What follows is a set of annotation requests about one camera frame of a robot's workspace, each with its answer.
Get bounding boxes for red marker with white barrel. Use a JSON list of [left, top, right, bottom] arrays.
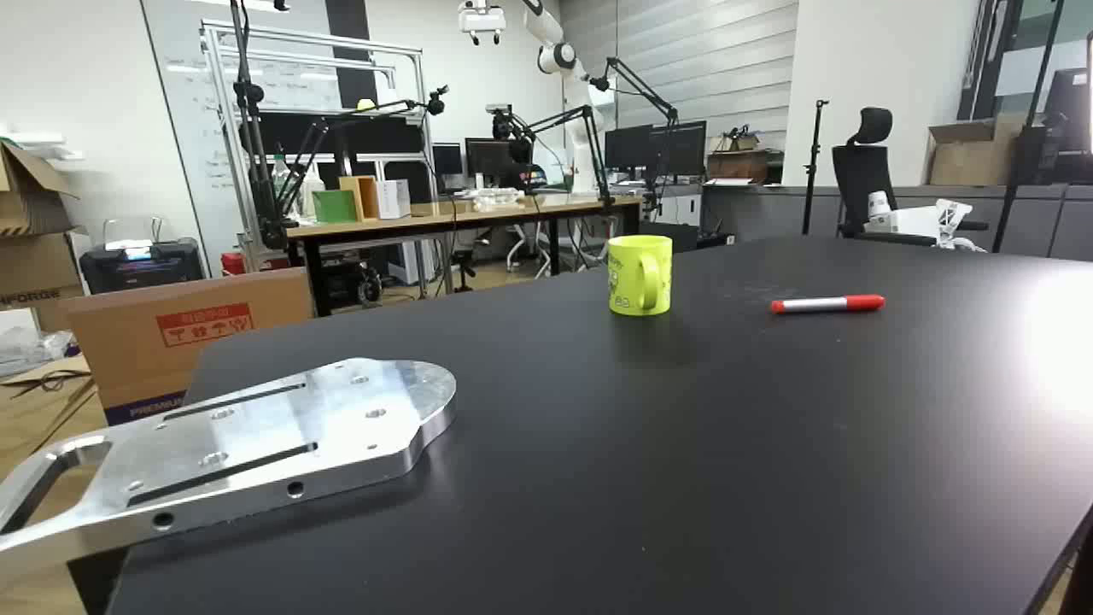
[[765, 291, 887, 320]]

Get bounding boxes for yellow-green mug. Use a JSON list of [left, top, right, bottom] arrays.
[[600, 233, 675, 320]]

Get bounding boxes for long wooden desk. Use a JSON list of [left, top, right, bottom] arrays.
[[284, 192, 649, 320]]

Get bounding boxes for small black computer monitor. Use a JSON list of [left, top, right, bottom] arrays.
[[461, 134, 527, 192]]

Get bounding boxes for white box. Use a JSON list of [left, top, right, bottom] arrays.
[[374, 178, 412, 222]]

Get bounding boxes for orange-tan box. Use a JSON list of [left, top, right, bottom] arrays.
[[340, 174, 383, 226]]

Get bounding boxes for green box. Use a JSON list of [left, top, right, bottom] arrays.
[[311, 189, 362, 226]]

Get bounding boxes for white ceiling-mounted device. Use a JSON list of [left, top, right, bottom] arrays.
[[453, 0, 513, 52]]

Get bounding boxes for short black stand pole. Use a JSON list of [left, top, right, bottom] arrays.
[[801, 95, 834, 240]]

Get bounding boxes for silver metal mounting plate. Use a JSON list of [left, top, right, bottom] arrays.
[[0, 355, 461, 560]]

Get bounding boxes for black tripod stand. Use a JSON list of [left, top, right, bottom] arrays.
[[221, 0, 336, 257]]

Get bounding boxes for black office chair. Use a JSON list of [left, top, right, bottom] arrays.
[[831, 106, 905, 242]]

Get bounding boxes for white crumpled plastic object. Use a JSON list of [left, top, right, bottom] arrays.
[[863, 189, 990, 251]]

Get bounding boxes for large whiteboard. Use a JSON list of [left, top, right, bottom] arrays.
[[136, 0, 439, 270]]

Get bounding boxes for black printer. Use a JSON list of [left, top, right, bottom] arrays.
[[78, 236, 209, 296]]

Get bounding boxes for cardboard box with red label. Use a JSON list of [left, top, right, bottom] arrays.
[[58, 265, 317, 426]]

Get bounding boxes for plain brown cardboard box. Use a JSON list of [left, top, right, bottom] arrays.
[[921, 116, 1028, 192]]

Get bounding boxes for tall black slanted pole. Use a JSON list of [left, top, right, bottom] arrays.
[[988, 0, 1068, 257]]

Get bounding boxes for flat cardboard sheet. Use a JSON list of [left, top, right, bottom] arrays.
[[0, 352, 112, 485]]

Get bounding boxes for stacked open cardboard boxes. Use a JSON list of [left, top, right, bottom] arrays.
[[0, 134, 84, 308]]

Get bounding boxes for clear plastic bag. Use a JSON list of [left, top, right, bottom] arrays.
[[0, 303, 84, 383]]

